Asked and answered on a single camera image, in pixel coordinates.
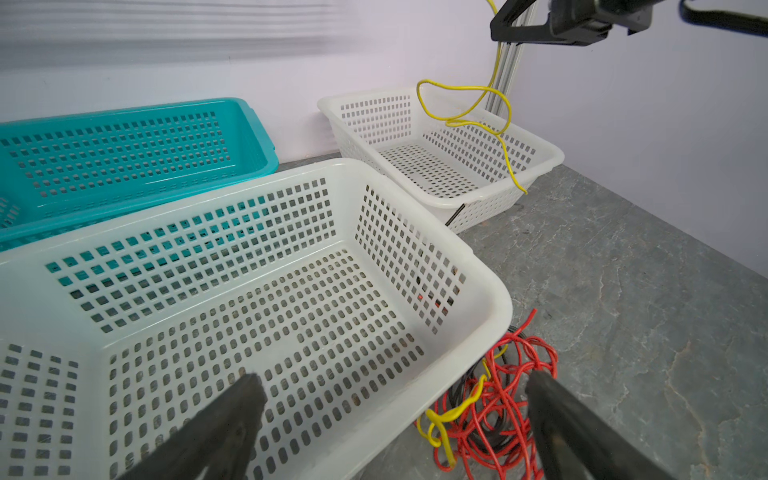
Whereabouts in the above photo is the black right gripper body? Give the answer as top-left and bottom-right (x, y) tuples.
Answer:
(548, 0), (657, 45)

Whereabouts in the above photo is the white plastic basket near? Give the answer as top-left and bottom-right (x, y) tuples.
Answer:
(1, 159), (513, 479)

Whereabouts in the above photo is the teal plastic basket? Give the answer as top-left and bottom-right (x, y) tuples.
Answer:
(1, 98), (279, 250)

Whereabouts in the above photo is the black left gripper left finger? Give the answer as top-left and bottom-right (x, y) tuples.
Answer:
(122, 373), (267, 479)

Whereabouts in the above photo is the red cable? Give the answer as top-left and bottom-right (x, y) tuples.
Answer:
(419, 308), (560, 480)

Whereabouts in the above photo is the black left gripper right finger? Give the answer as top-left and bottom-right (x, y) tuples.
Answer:
(526, 371), (671, 479)

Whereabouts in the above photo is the white plastic basket far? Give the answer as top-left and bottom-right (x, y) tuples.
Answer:
(318, 87), (564, 233)

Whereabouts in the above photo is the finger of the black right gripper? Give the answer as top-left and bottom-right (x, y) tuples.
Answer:
(490, 0), (555, 44)

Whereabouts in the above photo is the white plastic basket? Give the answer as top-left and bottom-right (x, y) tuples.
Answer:
(1, 159), (513, 479)
(318, 87), (564, 233)

